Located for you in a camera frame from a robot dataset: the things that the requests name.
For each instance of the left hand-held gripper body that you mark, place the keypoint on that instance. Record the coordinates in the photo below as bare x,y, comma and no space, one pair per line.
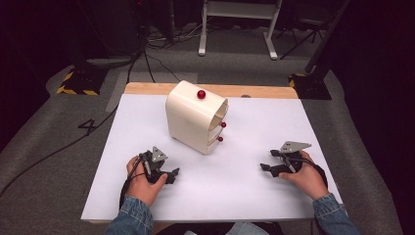
154,163

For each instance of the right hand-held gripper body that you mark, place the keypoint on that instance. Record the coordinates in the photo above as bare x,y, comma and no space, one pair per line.
291,156

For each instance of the person's left hand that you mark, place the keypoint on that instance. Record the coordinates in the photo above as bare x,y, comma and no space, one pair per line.
142,186

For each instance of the person's right hand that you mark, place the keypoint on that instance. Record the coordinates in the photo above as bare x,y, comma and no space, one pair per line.
308,181

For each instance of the white table mat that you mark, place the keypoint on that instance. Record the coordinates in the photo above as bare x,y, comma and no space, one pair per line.
228,189

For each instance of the cream drawer with red knob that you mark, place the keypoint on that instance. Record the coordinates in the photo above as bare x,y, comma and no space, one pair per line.
219,128
216,142

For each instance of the cream drawer cabinet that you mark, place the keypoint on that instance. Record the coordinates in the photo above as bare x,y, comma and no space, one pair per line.
191,117

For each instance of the black yellow striped stand base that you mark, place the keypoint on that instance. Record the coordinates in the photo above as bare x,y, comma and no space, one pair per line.
310,86
81,83

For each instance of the wooden table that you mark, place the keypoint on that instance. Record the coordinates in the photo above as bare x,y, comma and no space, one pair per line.
147,88

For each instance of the red ball knob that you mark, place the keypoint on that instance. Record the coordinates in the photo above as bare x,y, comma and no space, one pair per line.
201,94

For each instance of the black tripod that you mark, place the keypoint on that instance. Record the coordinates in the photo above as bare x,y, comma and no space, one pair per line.
303,31

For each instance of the black slanted pole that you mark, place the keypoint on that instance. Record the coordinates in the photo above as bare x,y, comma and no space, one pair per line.
326,36

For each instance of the dark equipment stand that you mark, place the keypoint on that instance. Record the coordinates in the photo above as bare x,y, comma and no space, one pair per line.
107,29

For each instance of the white metal stand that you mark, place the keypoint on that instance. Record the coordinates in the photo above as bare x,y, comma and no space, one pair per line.
239,9

